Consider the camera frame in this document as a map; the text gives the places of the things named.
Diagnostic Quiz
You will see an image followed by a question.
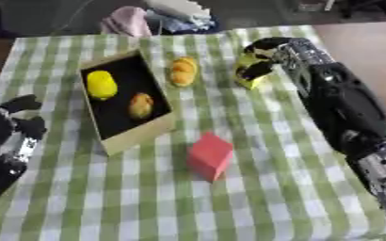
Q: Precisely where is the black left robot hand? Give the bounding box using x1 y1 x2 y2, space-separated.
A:
0 94 48 152

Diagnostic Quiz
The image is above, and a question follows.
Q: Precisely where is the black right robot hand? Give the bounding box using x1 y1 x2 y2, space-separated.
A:
235 37 296 82

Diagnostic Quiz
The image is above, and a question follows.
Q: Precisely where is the yellow block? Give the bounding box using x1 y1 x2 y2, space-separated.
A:
233 52 269 91

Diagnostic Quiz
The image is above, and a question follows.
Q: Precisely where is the tan cardboard box black inside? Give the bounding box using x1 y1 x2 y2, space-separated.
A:
77 48 179 157

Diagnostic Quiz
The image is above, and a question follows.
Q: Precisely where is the orange toy croissant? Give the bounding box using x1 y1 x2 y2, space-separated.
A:
168 56 200 88

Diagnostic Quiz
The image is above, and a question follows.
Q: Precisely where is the yellow toy lemon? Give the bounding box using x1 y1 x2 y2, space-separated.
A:
86 70 120 102

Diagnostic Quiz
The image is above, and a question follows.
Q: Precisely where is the red cube block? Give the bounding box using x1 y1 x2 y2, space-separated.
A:
186 131 236 183

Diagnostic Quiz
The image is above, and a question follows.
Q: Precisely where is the brown toy bread roll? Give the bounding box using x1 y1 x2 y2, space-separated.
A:
127 92 155 121

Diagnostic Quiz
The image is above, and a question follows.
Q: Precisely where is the pink cloth bundle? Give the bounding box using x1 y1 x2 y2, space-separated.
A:
99 6 153 39

